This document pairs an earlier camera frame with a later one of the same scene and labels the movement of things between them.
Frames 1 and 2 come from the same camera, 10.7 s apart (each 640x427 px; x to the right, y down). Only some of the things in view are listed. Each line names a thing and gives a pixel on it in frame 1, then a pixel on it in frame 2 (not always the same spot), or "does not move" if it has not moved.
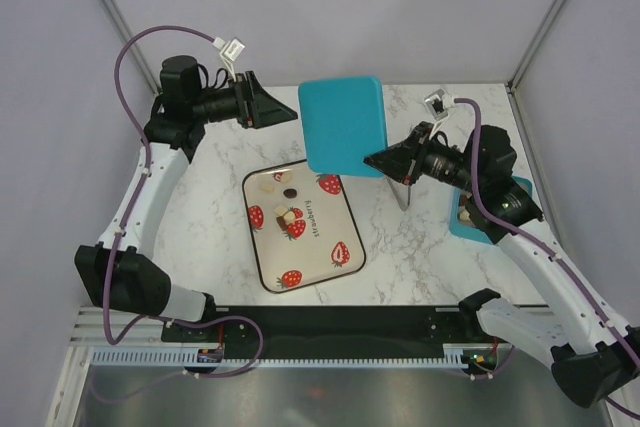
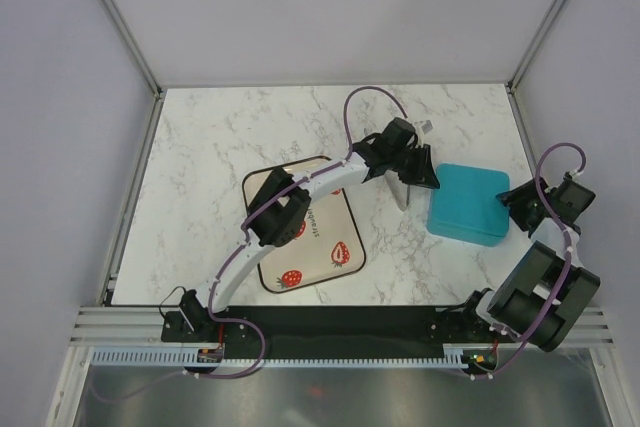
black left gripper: [255, 108] to [423, 174]
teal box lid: [344, 121] to [466, 207]
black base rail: [244, 327] does not move
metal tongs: [402, 193] does not move
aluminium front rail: [90, 328] does not move
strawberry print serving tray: [303, 225] does not move
